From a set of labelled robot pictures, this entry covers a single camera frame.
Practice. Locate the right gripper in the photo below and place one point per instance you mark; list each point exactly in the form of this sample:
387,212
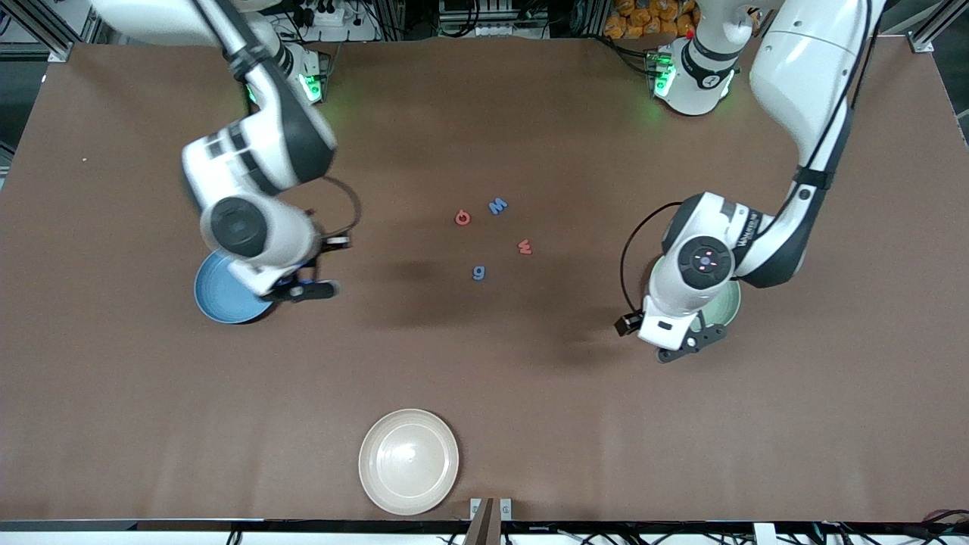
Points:
319,255

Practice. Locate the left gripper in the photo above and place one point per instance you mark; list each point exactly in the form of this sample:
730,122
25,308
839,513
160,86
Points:
621,325

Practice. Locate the red letter w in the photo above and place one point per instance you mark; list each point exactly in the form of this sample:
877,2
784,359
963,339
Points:
525,247

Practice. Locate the blue capital letter M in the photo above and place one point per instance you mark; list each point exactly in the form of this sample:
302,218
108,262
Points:
497,206

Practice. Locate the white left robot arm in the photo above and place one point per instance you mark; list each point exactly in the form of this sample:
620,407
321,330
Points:
802,68

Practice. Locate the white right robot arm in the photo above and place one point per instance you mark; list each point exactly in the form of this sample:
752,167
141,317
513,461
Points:
280,136

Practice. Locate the green plate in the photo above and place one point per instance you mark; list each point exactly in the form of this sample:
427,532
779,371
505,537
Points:
728,303

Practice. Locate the red letter G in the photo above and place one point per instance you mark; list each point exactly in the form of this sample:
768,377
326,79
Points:
459,219

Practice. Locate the blue plate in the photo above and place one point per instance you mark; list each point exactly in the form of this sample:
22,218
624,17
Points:
219,299

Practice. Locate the blue letter g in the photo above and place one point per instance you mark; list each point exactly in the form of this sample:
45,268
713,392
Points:
479,272

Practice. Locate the white power strip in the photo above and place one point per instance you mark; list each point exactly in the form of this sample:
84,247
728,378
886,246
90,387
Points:
325,17

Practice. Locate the beige plate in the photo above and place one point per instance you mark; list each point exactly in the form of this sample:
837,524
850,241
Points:
409,462

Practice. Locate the black electronics box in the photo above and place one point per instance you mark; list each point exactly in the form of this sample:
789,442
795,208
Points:
492,30

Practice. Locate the orange packets pile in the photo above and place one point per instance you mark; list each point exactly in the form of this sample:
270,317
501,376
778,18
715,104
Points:
628,23

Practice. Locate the metal mount bracket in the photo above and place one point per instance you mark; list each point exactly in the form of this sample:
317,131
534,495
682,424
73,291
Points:
484,522

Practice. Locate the aluminium frame post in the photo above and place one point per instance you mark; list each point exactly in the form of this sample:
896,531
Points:
927,38
57,42

